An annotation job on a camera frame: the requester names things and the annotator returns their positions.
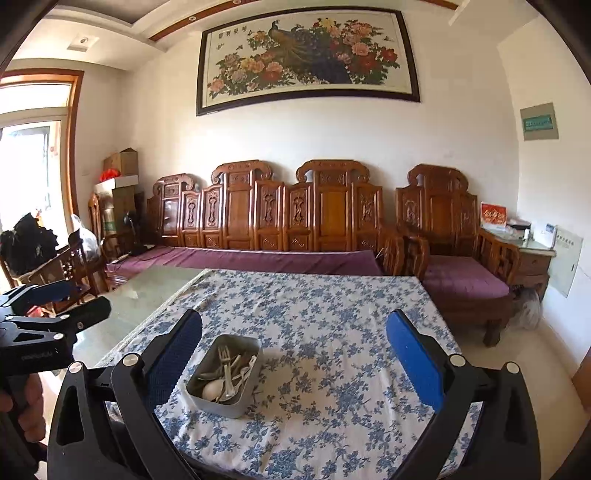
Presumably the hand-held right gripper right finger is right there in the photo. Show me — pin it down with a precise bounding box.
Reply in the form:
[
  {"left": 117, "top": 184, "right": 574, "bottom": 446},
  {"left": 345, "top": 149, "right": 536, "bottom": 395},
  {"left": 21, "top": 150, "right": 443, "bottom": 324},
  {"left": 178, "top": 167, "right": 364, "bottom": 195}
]
[{"left": 385, "top": 308, "right": 541, "bottom": 480}]

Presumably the red card sign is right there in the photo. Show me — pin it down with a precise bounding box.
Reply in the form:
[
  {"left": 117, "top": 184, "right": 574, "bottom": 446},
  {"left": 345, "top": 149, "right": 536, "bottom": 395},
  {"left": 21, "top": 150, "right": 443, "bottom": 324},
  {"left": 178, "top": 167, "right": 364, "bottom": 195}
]
[{"left": 480, "top": 202, "right": 508, "bottom": 228}]

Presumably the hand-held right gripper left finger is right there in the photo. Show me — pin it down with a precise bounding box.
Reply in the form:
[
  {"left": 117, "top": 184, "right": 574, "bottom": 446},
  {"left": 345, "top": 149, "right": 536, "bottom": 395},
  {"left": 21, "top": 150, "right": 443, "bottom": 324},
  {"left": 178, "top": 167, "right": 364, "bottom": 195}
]
[{"left": 46, "top": 308, "right": 204, "bottom": 480}]

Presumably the framed peacock painting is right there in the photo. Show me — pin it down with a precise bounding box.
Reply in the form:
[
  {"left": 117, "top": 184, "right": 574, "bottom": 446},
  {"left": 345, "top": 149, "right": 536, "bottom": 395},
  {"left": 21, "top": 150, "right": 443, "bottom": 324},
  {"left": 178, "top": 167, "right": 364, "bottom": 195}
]
[{"left": 196, "top": 7, "right": 422, "bottom": 116}]

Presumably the black desk lamp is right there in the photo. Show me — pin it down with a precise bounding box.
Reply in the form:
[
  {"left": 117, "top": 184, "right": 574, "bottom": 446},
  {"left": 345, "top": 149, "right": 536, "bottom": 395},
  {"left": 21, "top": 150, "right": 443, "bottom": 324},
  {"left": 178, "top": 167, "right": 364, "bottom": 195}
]
[{"left": 124, "top": 210, "right": 148, "bottom": 254}]

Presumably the metal fork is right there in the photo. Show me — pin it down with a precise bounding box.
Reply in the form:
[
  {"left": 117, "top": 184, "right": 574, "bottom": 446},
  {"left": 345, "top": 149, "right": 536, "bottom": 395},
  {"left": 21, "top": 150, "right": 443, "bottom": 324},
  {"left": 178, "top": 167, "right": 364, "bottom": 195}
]
[{"left": 218, "top": 345, "right": 232, "bottom": 401}]

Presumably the black cloth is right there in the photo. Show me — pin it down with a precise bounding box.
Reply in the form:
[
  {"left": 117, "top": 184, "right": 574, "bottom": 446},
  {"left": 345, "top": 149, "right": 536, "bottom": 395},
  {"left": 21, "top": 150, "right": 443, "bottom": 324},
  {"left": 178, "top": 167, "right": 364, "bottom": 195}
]
[{"left": 0, "top": 212, "right": 58, "bottom": 275}]

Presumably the rectangular metal container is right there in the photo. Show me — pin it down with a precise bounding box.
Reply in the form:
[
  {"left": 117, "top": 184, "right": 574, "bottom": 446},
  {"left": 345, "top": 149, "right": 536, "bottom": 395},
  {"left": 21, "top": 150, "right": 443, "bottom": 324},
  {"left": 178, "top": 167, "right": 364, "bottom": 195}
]
[{"left": 185, "top": 335, "right": 263, "bottom": 419}]

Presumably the open cardboard box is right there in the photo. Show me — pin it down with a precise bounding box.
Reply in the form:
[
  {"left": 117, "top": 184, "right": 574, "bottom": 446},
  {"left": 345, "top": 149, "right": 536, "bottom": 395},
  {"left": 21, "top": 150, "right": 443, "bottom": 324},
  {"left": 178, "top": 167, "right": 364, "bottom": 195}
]
[{"left": 102, "top": 148, "right": 139, "bottom": 177}]

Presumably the grey wall panel box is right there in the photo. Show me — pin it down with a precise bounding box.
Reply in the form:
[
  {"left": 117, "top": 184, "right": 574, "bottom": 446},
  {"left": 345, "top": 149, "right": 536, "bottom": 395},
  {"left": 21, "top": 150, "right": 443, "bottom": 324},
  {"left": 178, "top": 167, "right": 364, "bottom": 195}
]
[{"left": 520, "top": 102, "right": 559, "bottom": 141}]

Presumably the blue floral tablecloth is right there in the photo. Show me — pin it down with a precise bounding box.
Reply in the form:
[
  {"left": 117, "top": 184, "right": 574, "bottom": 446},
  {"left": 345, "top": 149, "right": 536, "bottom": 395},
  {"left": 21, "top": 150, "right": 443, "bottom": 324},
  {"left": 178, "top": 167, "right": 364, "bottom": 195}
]
[{"left": 95, "top": 269, "right": 483, "bottom": 476}]

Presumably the clear plastic bag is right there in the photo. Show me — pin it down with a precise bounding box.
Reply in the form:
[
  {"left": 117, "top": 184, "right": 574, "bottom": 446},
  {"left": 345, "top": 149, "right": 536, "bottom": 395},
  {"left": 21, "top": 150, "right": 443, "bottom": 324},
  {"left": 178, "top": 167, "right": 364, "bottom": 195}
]
[{"left": 69, "top": 215, "right": 100, "bottom": 259}]

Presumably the long purple sofa cushion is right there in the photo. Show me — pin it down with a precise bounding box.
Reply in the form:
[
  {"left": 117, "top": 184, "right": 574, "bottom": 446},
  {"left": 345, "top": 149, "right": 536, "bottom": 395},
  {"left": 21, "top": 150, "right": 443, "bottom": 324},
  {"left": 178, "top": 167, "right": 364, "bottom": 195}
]
[{"left": 107, "top": 244, "right": 384, "bottom": 282}]

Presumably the person's left hand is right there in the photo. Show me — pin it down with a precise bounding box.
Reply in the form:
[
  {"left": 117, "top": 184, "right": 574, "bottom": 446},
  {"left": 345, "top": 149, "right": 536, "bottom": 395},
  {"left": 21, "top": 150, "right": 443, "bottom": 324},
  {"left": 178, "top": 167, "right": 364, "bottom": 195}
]
[{"left": 0, "top": 369, "right": 45, "bottom": 446}]

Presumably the wooden chair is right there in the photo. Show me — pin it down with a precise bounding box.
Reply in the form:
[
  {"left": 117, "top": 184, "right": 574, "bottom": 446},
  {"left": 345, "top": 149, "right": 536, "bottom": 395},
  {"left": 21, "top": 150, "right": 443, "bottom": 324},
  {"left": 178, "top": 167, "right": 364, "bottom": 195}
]
[{"left": 14, "top": 231, "right": 109, "bottom": 315}]

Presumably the purple armchair cushion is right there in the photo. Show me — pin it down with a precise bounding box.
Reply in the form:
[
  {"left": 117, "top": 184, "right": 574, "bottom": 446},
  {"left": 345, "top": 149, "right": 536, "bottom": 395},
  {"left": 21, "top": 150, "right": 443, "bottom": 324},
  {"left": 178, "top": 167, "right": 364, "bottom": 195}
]
[{"left": 424, "top": 254, "right": 511, "bottom": 298}]

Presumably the tall brown cardboard box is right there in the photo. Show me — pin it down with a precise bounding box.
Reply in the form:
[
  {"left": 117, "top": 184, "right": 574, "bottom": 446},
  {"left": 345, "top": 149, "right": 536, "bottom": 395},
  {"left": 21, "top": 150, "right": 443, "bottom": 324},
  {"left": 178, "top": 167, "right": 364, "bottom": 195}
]
[{"left": 99, "top": 189, "right": 139, "bottom": 241}]

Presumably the wooden side table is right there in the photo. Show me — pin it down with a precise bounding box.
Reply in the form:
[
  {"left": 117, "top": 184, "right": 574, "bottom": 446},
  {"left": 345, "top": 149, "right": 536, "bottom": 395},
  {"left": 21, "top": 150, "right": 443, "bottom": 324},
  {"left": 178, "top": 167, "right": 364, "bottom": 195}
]
[{"left": 480, "top": 226, "right": 555, "bottom": 301}]

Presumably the white wall panel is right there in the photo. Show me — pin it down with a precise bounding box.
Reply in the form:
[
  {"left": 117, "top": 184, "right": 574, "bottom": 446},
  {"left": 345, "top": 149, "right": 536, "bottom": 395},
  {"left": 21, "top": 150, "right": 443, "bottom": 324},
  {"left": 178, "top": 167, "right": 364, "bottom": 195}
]
[{"left": 551, "top": 224, "right": 583, "bottom": 298}]

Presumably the white flat box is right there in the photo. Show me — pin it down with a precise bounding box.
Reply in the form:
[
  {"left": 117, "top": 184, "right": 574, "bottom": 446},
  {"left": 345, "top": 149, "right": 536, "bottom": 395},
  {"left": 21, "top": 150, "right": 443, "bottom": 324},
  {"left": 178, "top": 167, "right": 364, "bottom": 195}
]
[{"left": 95, "top": 175, "right": 139, "bottom": 195}]

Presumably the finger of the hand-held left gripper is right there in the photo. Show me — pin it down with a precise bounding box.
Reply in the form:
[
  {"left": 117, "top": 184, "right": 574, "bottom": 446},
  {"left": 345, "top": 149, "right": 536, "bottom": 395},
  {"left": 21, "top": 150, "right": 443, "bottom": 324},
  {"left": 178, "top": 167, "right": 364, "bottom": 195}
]
[
  {"left": 0, "top": 296, "right": 113, "bottom": 344},
  {"left": 0, "top": 281, "right": 79, "bottom": 319}
]

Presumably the white plastic bag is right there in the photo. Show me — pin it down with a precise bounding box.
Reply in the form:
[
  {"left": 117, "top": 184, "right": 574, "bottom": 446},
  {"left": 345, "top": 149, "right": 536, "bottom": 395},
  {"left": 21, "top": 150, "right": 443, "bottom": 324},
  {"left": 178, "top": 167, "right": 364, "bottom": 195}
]
[{"left": 512, "top": 288, "right": 542, "bottom": 329}]

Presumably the carved wooden sofa bench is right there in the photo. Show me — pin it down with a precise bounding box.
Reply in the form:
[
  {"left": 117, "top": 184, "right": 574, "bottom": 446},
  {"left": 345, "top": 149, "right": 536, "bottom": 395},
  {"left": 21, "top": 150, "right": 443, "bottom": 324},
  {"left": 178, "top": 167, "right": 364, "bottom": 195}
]
[{"left": 145, "top": 159, "right": 407, "bottom": 266}]

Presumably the wooden window frame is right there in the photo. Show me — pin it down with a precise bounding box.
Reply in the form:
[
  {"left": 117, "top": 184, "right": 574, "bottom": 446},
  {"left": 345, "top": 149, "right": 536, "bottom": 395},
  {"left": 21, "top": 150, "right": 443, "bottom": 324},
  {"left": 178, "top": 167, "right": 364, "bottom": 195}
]
[{"left": 0, "top": 69, "right": 85, "bottom": 232}]

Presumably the carved wooden armchair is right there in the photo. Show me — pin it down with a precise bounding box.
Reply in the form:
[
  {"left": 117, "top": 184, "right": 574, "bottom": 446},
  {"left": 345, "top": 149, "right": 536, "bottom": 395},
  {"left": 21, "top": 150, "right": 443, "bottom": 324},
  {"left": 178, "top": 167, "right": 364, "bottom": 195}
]
[{"left": 394, "top": 164, "right": 522, "bottom": 347}]

